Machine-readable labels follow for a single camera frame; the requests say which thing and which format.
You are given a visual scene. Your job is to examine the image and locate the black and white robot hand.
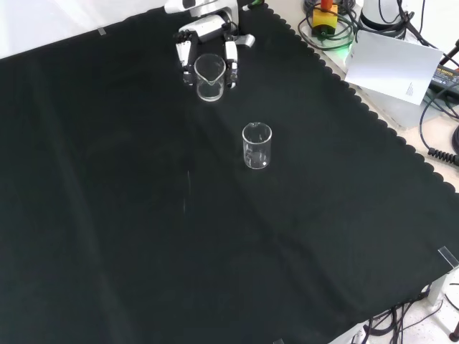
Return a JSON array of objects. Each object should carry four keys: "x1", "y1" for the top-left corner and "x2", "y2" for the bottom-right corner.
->
[{"x1": 174, "y1": 11, "x2": 257, "y2": 90}]

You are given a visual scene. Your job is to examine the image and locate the black floor cables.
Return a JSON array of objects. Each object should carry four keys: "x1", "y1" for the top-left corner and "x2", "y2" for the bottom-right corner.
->
[{"x1": 364, "y1": 285, "x2": 459, "y2": 344}]

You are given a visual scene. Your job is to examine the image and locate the dark cable loop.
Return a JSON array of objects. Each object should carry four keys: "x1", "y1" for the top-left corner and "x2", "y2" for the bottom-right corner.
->
[{"x1": 297, "y1": 13, "x2": 356, "y2": 52}]

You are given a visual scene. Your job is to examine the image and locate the black power adapter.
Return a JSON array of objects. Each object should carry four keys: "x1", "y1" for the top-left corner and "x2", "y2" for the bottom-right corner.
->
[{"x1": 428, "y1": 63, "x2": 459, "y2": 91}]

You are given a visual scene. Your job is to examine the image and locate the black coiled cable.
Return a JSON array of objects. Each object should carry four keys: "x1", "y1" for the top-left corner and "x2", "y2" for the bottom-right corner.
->
[{"x1": 427, "y1": 145, "x2": 459, "y2": 165}]

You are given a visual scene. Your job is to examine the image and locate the pale white board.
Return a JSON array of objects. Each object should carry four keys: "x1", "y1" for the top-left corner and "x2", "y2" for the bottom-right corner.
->
[{"x1": 344, "y1": 29, "x2": 445, "y2": 107}]

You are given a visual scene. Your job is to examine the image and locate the clear glass beaker with spout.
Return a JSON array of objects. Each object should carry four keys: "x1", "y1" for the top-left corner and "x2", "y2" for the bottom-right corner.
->
[{"x1": 194, "y1": 53, "x2": 227, "y2": 102}]

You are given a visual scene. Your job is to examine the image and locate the yellow stop button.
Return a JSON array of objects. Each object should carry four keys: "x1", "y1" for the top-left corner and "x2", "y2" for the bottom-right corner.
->
[{"x1": 311, "y1": 0, "x2": 340, "y2": 37}]

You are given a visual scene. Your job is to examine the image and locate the black cloth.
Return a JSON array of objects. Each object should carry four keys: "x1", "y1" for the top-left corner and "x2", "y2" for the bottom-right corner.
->
[{"x1": 0, "y1": 2, "x2": 459, "y2": 344}]

